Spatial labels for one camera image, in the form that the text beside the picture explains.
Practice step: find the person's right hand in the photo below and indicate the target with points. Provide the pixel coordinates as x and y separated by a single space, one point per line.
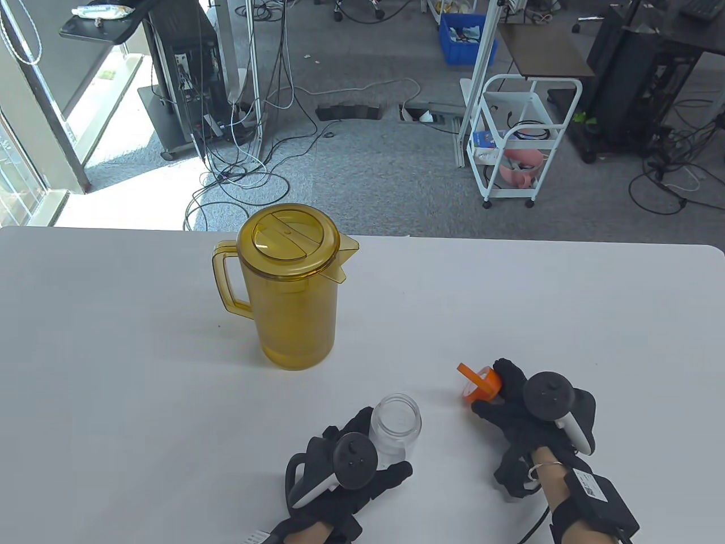
510 419

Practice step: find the person's left hand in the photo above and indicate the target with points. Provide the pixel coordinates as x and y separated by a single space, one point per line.
374 490

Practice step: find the orange cup lid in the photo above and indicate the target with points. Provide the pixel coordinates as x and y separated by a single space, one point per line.
494 381

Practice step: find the clear water cup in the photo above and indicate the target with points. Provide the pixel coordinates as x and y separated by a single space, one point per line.
396 422

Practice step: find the yellow plastic kettle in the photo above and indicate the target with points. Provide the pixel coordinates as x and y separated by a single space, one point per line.
294 317

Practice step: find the person's right forearm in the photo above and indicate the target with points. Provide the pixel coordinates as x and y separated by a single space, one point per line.
552 484

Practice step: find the person's left forearm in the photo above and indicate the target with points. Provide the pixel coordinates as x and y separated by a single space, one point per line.
308 534

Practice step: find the black white left hand controller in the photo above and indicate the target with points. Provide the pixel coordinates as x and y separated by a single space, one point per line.
354 462

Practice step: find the black white hand controller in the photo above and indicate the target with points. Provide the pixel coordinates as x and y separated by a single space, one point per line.
546 396
354 462

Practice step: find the black white right hand controller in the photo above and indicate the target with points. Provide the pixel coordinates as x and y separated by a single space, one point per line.
546 396

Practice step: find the black right wrist sensor box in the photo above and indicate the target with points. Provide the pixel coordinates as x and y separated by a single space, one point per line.
603 501

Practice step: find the pink plastic object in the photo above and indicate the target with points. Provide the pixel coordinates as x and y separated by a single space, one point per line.
518 175

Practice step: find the blue white packet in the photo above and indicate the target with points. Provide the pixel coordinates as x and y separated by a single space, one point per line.
487 139

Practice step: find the small green object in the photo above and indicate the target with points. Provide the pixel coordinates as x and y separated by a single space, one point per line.
583 118

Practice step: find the white rolling cart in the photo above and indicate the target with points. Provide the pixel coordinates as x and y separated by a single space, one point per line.
535 107

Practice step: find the open floor outlet box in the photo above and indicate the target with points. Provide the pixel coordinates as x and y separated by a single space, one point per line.
430 110

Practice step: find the black standing desk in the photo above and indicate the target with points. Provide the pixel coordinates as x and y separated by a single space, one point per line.
623 68

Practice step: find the brown side table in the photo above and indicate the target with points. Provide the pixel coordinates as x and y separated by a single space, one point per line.
544 51

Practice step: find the blue plastic crate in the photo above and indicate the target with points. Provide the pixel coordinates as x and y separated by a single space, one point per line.
459 51

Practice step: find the office chair base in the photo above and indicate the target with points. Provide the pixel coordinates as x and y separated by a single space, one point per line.
376 11

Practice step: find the black keyboard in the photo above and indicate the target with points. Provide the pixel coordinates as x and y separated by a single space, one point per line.
702 8

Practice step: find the black computer rack cart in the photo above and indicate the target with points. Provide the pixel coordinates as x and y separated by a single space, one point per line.
187 34

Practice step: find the black tray shelf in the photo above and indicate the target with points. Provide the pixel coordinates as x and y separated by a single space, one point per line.
96 28

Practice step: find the aluminium frame post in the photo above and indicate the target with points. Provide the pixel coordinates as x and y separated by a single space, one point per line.
478 62
255 68

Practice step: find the grey window frame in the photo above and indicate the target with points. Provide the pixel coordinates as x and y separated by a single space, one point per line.
51 113

